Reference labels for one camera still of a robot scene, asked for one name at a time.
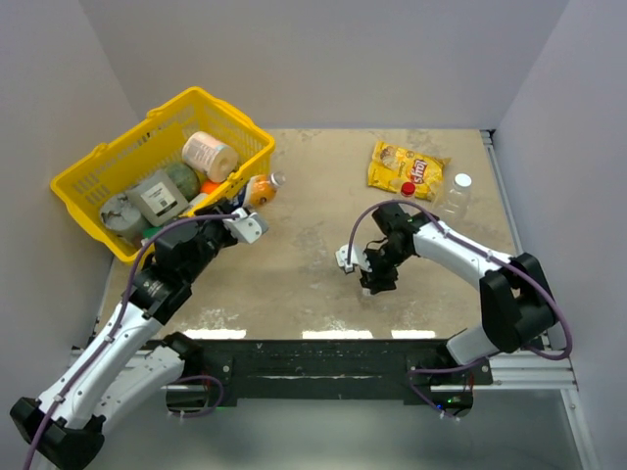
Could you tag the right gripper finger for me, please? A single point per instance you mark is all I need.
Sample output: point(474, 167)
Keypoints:
point(369, 281)
point(386, 284)

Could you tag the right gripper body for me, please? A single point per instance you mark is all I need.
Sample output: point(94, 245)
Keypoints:
point(386, 258)

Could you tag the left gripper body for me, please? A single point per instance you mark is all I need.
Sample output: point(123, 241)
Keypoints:
point(215, 237)

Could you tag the red label water bottle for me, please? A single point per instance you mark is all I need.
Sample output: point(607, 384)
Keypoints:
point(406, 199)

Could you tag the orange juice bottle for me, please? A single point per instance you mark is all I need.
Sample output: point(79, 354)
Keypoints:
point(259, 190)

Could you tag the wide clear plastic bottle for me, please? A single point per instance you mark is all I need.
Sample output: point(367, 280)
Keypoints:
point(451, 202)

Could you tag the red bottle cap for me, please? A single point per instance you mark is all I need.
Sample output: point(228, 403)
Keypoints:
point(407, 190)

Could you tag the large white bottle cap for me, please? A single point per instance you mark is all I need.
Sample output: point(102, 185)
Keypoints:
point(463, 180)

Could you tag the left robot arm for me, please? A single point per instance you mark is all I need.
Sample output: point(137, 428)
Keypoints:
point(68, 423)

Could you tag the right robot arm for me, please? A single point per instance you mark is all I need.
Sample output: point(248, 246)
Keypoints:
point(515, 300)

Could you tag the orange item in basket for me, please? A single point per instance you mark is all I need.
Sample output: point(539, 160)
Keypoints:
point(208, 187)

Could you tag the green melon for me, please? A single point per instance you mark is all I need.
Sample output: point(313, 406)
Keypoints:
point(185, 179)

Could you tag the grey box with label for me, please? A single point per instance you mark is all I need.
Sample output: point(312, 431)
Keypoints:
point(157, 198)

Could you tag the pink toilet paper roll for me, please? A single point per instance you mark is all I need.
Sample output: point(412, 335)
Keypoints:
point(210, 156)

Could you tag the yellow chips bag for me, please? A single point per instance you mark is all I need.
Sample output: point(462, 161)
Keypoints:
point(391, 166)

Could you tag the grey crumpled pouch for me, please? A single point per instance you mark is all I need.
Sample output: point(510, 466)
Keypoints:
point(124, 219)

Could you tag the yellow plastic shopping basket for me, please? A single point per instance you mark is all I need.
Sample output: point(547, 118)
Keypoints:
point(152, 144)

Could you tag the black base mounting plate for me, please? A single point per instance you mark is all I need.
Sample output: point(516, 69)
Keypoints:
point(228, 371)

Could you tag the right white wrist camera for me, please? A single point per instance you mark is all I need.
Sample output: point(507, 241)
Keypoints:
point(352, 258)

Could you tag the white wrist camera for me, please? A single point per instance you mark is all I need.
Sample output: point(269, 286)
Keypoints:
point(352, 258)
point(246, 226)

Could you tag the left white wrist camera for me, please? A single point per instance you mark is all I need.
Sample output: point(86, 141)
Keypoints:
point(246, 226)

